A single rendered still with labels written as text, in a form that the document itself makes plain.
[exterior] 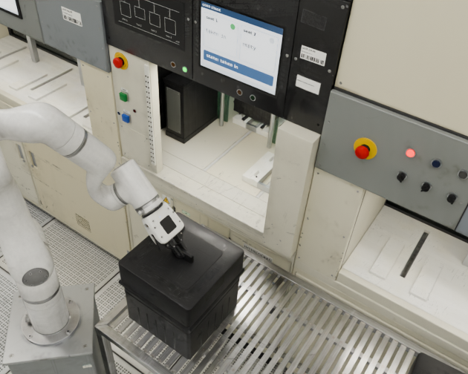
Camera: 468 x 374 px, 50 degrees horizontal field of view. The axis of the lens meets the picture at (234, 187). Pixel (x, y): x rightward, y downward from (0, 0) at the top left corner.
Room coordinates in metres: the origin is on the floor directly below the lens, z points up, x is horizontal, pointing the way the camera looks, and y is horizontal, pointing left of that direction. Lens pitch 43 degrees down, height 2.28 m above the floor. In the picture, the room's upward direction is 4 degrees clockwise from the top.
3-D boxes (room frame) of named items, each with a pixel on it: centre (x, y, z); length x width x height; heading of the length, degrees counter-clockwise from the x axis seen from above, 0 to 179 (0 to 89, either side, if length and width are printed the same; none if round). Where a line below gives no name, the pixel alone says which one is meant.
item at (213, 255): (0.99, 0.14, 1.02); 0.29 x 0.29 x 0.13; 57
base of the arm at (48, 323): (0.91, 0.58, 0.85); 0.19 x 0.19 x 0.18
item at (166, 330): (0.99, 0.14, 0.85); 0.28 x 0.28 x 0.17; 58
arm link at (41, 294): (0.94, 0.60, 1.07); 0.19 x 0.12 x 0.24; 32
